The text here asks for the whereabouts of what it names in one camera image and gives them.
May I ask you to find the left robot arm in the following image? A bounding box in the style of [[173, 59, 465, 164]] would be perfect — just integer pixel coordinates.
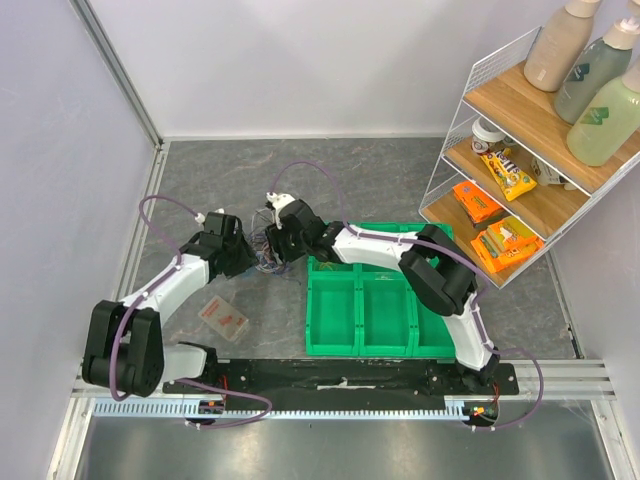
[[81, 212, 257, 401]]

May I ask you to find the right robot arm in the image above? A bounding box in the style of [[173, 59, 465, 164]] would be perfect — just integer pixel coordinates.
[[266, 192, 500, 394]]

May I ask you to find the transparent red printed card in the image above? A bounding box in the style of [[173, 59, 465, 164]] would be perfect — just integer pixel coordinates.
[[198, 295, 249, 342]]

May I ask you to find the green six-compartment bin tray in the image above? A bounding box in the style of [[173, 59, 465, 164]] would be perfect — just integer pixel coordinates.
[[303, 218, 471, 359]]

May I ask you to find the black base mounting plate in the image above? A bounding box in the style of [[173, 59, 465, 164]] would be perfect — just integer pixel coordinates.
[[164, 357, 521, 412]]

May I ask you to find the orange snack box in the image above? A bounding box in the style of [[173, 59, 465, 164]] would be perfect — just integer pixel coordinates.
[[452, 181, 506, 226]]

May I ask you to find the white paper cup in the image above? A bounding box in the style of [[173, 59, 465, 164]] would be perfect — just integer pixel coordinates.
[[471, 117, 506, 155]]

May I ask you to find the orange yellow sponge pack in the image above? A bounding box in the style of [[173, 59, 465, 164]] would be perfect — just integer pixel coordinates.
[[471, 216, 544, 274]]

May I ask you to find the yellow candy bag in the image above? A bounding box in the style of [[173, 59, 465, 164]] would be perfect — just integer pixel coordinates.
[[480, 147, 537, 201]]

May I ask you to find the white small pouch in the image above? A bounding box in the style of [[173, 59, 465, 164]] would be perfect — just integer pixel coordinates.
[[530, 156, 577, 191]]

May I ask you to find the light green pump bottle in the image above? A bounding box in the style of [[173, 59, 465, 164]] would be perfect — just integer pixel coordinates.
[[566, 60, 639, 167]]

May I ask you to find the beige pump bottle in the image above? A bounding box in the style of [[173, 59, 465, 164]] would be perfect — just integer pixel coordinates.
[[523, 0, 600, 92]]

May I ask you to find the grey-green pump bottle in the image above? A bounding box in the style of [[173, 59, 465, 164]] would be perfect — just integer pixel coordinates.
[[554, 14, 639, 125]]

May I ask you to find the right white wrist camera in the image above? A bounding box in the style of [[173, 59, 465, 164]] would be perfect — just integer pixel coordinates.
[[265, 192, 295, 222]]

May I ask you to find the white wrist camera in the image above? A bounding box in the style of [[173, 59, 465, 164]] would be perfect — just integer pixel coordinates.
[[194, 208, 225, 225], [265, 192, 295, 222]]

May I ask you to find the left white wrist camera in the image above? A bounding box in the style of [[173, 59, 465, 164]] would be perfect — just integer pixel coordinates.
[[194, 208, 225, 225]]

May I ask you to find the grey slotted cable duct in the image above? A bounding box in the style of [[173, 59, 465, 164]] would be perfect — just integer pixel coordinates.
[[93, 398, 488, 421]]

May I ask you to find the white wire shelf rack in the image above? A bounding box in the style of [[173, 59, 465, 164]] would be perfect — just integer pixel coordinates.
[[419, 29, 639, 288]]

